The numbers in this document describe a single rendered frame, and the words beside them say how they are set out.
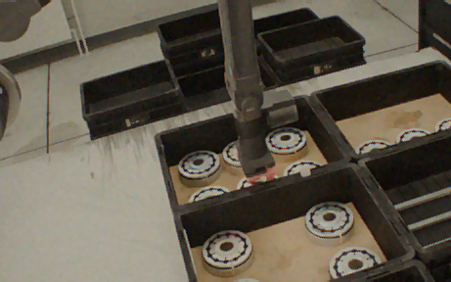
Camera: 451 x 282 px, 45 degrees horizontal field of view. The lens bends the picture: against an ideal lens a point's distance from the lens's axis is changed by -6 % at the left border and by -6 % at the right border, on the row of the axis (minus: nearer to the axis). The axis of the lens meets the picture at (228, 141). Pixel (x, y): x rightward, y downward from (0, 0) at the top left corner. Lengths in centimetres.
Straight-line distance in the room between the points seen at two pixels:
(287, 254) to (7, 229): 85
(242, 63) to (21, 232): 87
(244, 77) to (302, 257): 38
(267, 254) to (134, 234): 44
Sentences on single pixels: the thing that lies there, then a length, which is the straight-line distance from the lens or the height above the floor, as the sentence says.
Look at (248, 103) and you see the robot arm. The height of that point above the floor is 112.
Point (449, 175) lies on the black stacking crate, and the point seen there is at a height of 83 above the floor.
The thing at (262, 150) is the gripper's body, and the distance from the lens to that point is 122.
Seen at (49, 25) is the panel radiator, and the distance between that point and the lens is 413.
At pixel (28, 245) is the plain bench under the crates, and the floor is 70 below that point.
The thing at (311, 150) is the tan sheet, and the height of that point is 83.
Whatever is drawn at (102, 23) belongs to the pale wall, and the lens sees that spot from 425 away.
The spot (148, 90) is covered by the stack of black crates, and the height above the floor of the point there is 49.
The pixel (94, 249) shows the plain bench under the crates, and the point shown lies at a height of 70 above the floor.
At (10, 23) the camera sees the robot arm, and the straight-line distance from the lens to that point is 94.
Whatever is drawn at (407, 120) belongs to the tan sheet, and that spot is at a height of 83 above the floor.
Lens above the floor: 171
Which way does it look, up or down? 35 degrees down
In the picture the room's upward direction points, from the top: 11 degrees counter-clockwise
